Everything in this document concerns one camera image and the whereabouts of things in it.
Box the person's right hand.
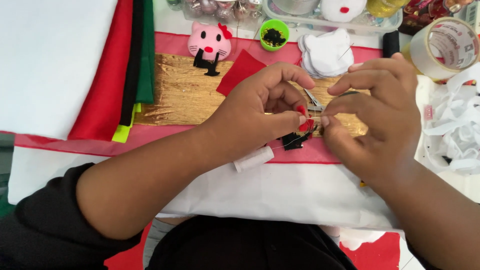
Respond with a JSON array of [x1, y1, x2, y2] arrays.
[[321, 52, 422, 190]]

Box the person's left hand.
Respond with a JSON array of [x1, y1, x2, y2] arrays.
[[204, 62, 316, 161]]

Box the small red felt bow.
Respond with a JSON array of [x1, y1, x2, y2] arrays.
[[296, 105, 315, 133]]

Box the red felt square piece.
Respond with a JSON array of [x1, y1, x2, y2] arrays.
[[216, 49, 268, 97]]

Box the white thread spool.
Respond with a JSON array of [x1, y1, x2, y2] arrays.
[[233, 146, 275, 173]]

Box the white sewing thread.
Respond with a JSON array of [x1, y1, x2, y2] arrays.
[[271, 127, 314, 151]]

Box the black felt cutout with bow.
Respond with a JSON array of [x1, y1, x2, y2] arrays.
[[281, 125, 319, 151]]

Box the black felt body cutout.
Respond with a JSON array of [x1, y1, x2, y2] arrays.
[[193, 48, 221, 77]]

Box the silver thread snips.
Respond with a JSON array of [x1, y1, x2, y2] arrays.
[[303, 88, 325, 112]]

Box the heap of white felt scraps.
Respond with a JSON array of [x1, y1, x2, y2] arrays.
[[414, 62, 480, 175]]

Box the gold crinkled fabric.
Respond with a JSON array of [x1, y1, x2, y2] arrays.
[[134, 53, 371, 137]]

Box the pink plush cat head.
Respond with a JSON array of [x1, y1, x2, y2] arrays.
[[187, 21, 233, 62]]

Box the clear packing tape roll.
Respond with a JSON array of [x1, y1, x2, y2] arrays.
[[401, 17, 480, 82]]

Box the green cup of black sequins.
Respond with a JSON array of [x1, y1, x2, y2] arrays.
[[259, 19, 290, 52]]

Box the black thread spool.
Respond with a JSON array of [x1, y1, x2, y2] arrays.
[[382, 30, 400, 59]]

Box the pin in white felt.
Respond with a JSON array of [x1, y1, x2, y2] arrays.
[[338, 43, 355, 61]]

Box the pink sheer cloth red edge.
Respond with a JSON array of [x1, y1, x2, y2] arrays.
[[13, 31, 384, 165]]

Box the white table cloth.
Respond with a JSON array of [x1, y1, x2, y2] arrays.
[[7, 145, 480, 230]]

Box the stack of white felt cat shapes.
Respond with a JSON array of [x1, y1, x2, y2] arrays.
[[298, 28, 355, 79]]

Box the clear plastic tray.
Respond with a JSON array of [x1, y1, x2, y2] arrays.
[[262, 0, 404, 36]]

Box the clear box of baubles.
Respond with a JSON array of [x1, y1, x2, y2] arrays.
[[181, 0, 268, 31]]

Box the green felt sheet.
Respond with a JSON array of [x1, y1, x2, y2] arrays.
[[135, 0, 156, 105]]

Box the silver tape roll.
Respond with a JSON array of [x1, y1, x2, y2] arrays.
[[271, 0, 320, 16]]

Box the gold glitter ribbon roll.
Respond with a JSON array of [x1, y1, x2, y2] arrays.
[[366, 0, 410, 18]]

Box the red and gold packets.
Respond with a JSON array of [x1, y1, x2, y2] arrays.
[[398, 0, 474, 36]]

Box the white plush face red nose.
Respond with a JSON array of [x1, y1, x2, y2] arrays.
[[320, 0, 367, 23]]

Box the black felt sheet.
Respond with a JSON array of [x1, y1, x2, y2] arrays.
[[119, 0, 145, 127]]

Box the neon yellow felt sheet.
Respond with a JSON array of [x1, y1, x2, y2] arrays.
[[112, 103, 142, 144]]

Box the person's black shirt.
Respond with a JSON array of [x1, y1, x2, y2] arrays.
[[0, 162, 443, 270]]

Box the red felt sheet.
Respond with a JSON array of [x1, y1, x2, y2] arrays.
[[68, 0, 134, 142]]

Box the white felt sheet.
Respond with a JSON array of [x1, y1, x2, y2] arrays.
[[0, 0, 119, 141]]

